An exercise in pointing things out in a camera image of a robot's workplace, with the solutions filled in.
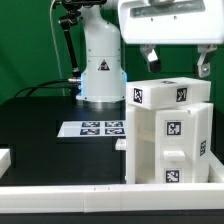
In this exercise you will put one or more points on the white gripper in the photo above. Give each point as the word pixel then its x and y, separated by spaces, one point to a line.
pixel 174 22

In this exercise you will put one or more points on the white cabinet top block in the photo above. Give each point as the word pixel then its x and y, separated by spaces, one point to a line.
pixel 165 93

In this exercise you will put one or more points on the white cabinet door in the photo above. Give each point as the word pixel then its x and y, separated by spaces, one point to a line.
pixel 174 146
pixel 120 144

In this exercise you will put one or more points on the white cabinet body box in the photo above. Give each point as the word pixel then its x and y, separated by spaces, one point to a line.
pixel 140 139

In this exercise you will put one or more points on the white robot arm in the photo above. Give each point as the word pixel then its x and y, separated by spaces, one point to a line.
pixel 103 80

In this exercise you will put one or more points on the white marker base plate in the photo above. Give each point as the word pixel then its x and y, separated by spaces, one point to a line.
pixel 92 128

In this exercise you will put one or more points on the white right fence rail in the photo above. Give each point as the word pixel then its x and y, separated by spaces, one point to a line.
pixel 216 170

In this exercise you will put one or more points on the white fence rail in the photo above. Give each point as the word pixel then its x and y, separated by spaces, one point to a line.
pixel 111 198
pixel 216 170
pixel 5 161

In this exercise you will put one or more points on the white front fence rail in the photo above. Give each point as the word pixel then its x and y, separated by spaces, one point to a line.
pixel 111 198

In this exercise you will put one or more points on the white left fence rail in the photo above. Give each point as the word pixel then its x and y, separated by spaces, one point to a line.
pixel 5 161

